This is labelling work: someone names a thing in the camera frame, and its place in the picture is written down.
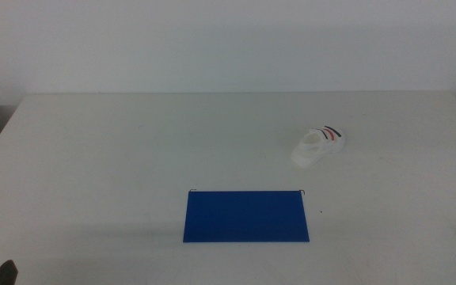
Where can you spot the blue rectangular mat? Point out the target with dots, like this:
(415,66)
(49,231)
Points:
(245,217)

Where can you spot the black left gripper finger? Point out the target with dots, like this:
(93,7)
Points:
(4,275)

